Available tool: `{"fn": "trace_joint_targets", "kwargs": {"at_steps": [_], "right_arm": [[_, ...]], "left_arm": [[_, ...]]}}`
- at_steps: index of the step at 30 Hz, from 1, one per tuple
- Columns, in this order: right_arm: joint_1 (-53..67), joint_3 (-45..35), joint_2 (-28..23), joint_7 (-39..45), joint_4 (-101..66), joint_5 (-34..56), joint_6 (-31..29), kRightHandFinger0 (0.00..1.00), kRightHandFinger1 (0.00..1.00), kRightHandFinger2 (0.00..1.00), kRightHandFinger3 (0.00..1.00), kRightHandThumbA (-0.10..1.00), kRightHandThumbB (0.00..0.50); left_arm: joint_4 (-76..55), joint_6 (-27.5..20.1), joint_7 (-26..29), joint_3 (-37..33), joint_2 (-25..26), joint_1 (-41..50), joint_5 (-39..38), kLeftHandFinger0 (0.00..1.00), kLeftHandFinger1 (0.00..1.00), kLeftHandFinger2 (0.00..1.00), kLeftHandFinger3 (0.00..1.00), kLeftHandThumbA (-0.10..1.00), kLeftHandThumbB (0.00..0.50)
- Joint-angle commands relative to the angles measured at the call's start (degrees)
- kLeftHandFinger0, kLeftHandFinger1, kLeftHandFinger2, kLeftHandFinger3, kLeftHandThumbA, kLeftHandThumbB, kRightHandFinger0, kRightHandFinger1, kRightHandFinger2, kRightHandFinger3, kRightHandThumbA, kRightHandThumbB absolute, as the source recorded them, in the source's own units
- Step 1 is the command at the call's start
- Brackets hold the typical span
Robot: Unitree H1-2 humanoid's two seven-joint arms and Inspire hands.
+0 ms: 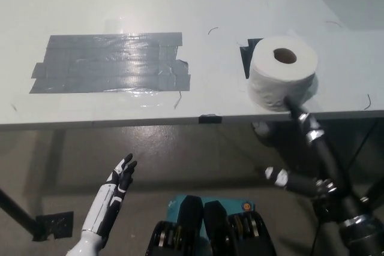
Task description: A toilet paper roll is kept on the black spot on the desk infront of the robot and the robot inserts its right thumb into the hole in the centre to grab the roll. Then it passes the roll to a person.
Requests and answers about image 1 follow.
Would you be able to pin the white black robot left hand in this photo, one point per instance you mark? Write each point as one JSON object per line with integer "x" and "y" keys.
{"x": 102, "y": 205}

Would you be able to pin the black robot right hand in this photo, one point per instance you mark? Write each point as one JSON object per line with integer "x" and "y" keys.
{"x": 322, "y": 151}

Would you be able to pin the white toilet paper roll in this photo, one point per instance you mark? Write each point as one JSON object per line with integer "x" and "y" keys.
{"x": 270, "y": 85}

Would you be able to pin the black teal robot torso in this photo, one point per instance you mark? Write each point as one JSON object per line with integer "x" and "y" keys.
{"x": 216, "y": 226}

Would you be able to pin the white shoe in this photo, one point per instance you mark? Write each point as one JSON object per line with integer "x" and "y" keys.
{"x": 260, "y": 128}

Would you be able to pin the small black tape piece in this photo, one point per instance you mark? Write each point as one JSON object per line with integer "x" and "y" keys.
{"x": 210, "y": 119}

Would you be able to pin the black tape square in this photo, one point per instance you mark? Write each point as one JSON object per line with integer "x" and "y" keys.
{"x": 246, "y": 58}

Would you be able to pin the grey duct tape patch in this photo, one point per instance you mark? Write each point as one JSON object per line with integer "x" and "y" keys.
{"x": 105, "y": 64}

